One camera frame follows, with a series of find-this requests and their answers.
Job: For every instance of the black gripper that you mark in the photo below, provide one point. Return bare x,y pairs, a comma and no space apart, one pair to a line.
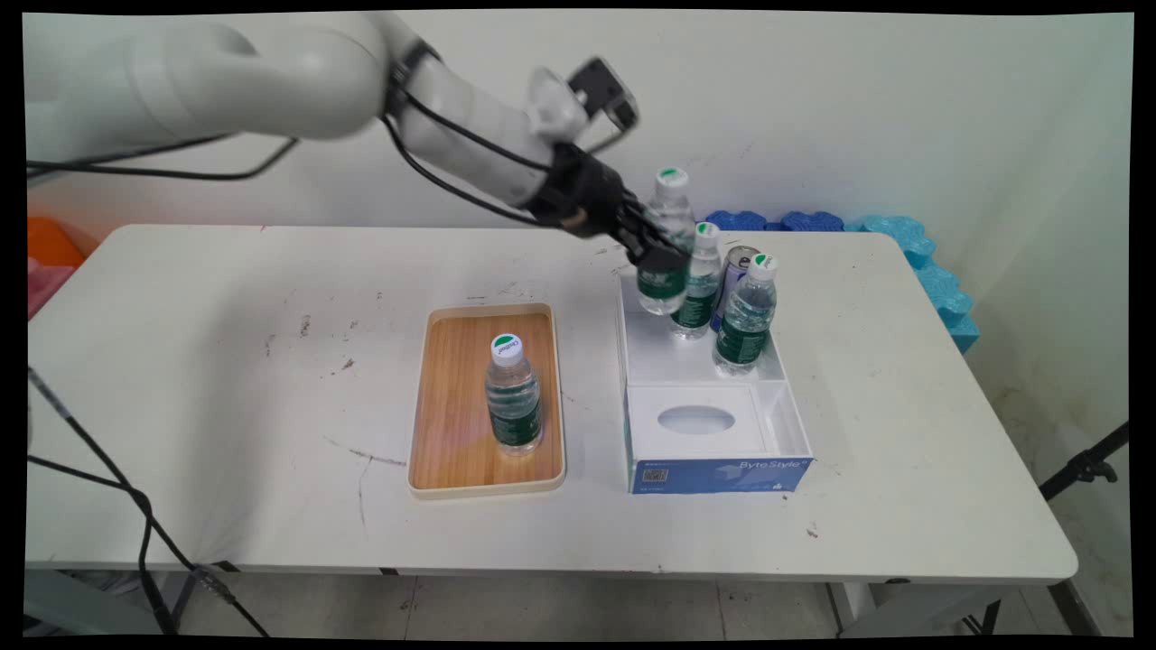
582,194

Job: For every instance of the clear water bottle green label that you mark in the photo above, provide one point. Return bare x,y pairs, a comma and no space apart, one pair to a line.
742,334
515,415
697,307
673,203

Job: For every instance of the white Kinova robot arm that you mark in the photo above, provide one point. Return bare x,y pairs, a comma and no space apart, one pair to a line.
271,72

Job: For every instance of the dark blue foam piece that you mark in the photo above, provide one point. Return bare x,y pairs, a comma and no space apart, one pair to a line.
813,221
736,220

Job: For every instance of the purple and silver drink can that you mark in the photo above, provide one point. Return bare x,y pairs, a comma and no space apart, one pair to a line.
733,269

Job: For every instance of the light blue foam piece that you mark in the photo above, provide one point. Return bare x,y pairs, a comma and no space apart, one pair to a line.
948,302
899,235

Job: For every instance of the white box with blue print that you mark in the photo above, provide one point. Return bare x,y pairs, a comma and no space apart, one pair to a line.
722,474

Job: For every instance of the wooden tray with cream rim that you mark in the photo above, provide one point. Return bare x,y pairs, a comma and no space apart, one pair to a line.
452,406

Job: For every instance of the black tripod stand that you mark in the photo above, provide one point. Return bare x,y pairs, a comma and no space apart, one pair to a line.
1084,468

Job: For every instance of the orange plastic object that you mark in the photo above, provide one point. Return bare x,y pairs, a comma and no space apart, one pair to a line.
50,242

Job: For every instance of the pink plastic object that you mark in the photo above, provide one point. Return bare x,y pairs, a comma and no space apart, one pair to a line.
45,284

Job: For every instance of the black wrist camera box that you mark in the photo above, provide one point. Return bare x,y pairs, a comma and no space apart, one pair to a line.
603,90

